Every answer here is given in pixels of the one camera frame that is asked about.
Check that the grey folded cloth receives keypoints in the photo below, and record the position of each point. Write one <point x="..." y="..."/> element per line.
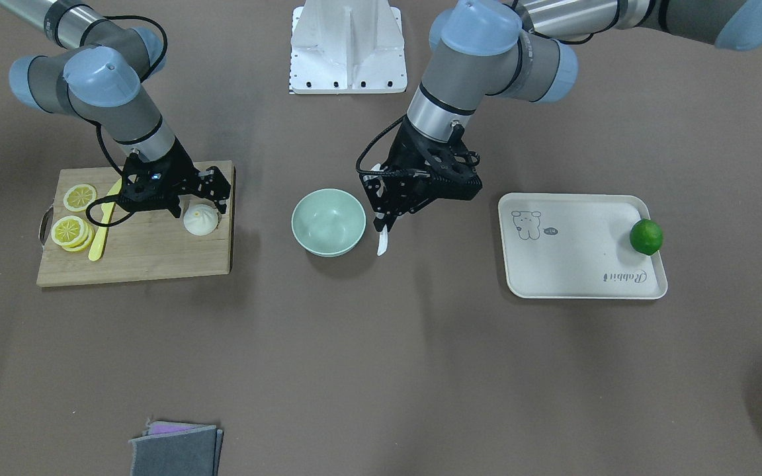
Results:
<point x="177" y="448"/>

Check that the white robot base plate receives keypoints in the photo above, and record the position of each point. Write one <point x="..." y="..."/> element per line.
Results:
<point x="347" y="47"/>

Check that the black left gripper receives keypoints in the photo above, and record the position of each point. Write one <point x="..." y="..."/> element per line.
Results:
<point x="399" y="157"/>

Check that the mint green bowl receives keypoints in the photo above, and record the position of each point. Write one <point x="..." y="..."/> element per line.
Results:
<point x="328" y="222"/>

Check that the yellow plastic knife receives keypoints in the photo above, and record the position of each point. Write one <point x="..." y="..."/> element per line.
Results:
<point x="97" y="247"/>

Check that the white ceramic spoon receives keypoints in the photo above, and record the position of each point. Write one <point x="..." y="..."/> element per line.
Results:
<point x="382" y="241"/>

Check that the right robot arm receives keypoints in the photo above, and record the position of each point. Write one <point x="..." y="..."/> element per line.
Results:
<point x="99" y="78"/>

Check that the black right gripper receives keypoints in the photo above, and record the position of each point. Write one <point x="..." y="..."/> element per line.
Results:
<point x="181" y="170"/>

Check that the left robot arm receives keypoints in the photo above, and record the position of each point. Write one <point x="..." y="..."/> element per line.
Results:
<point x="517" y="50"/>

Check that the stacked lemon slices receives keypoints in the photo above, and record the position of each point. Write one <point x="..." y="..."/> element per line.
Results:
<point x="73" y="234"/>

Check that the wooden cutting board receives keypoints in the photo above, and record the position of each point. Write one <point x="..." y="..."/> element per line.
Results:
<point x="148" y="246"/>

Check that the single lemon slice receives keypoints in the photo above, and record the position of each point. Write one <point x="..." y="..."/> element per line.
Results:
<point x="79" y="197"/>

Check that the green lime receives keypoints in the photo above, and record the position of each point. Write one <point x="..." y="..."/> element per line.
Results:
<point x="646" y="237"/>

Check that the beige rabbit tray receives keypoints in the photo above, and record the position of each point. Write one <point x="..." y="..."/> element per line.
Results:
<point x="576" y="246"/>

